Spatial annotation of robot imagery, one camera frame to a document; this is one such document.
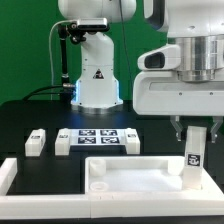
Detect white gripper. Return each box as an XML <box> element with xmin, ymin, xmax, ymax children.
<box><xmin>133</xmin><ymin>71</ymin><xmax>224</xmax><ymax>143</ymax></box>

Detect white desk tabletop tray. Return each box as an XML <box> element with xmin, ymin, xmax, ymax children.
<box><xmin>85</xmin><ymin>156</ymin><xmax>224</xmax><ymax>218</ymax></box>

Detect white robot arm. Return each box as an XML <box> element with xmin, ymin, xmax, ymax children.
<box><xmin>58</xmin><ymin>0</ymin><xmax>224</xmax><ymax>137</ymax></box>

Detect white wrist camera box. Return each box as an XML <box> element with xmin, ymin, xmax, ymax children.
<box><xmin>137</xmin><ymin>44</ymin><xmax>181</xmax><ymax>71</ymax></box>

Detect fiducial marker base plate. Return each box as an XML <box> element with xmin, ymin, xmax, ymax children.
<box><xmin>71</xmin><ymin>129</ymin><xmax>125</xmax><ymax>146</ymax></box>

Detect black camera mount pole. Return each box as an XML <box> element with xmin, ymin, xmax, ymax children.
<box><xmin>58</xmin><ymin>22</ymin><xmax>86</xmax><ymax>103</ymax></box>

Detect grey depth camera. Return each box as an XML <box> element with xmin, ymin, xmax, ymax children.
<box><xmin>77</xmin><ymin>18</ymin><xmax>108</xmax><ymax>31</ymax></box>

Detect white U-shaped obstacle frame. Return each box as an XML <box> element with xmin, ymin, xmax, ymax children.
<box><xmin>0</xmin><ymin>158</ymin><xmax>91</xmax><ymax>220</ymax></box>

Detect black cables on table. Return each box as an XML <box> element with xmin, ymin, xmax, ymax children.
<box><xmin>21</xmin><ymin>83</ymin><xmax>76</xmax><ymax>102</ymax></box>

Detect white camera cable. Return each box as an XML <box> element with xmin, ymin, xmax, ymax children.
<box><xmin>48</xmin><ymin>19</ymin><xmax>78</xmax><ymax>100</ymax></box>

